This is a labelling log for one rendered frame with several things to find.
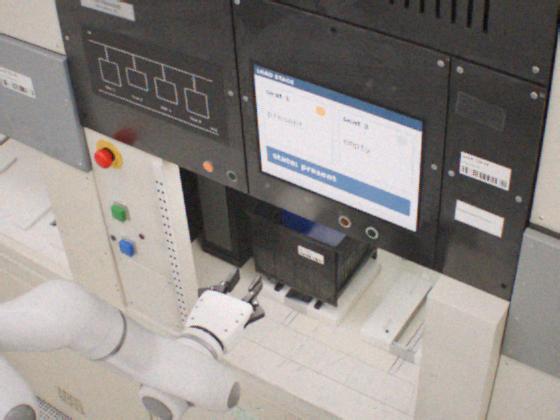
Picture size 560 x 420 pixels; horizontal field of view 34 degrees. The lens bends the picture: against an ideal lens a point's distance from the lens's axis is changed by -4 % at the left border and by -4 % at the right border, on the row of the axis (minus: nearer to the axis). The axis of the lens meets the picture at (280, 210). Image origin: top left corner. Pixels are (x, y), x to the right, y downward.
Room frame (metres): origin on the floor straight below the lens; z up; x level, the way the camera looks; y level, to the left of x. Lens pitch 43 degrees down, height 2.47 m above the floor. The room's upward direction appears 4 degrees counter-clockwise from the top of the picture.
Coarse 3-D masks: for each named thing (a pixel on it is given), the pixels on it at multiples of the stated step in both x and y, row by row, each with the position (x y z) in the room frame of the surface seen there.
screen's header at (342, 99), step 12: (264, 72) 1.16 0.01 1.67; (276, 72) 1.15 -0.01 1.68; (288, 84) 1.13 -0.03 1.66; (300, 84) 1.12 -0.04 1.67; (312, 84) 1.11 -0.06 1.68; (324, 96) 1.10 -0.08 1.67; (336, 96) 1.09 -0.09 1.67; (348, 96) 1.07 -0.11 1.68; (360, 108) 1.06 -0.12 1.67; (372, 108) 1.05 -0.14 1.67; (396, 120) 1.03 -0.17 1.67; (408, 120) 1.02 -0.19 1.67
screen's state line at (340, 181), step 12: (276, 156) 1.15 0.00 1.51; (288, 156) 1.14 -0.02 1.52; (288, 168) 1.14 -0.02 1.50; (300, 168) 1.13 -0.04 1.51; (312, 168) 1.11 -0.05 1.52; (324, 168) 1.10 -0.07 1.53; (324, 180) 1.10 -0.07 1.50; (336, 180) 1.09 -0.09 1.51; (348, 180) 1.07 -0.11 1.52; (348, 192) 1.07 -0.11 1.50; (360, 192) 1.06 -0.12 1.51; (372, 192) 1.05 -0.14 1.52; (384, 192) 1.04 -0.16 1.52; (384, 204) 1.04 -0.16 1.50; (396, 204) 1.03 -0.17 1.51; (408, 204) 1.01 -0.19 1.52; (408, 216) 1.01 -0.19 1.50
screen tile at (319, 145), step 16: (272, 96) 1.15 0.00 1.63; (288, 96) 1.13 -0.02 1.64; (288, 112) 1.14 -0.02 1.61; (304, 112) 1.12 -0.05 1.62; (272, 128) 1.15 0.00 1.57; (288, 128) 1.14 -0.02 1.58; (320, 128) 1.10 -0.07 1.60; (288, 144) 1.14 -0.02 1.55; (304, 144) 1.12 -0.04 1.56; (320, 144) 1.10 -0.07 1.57
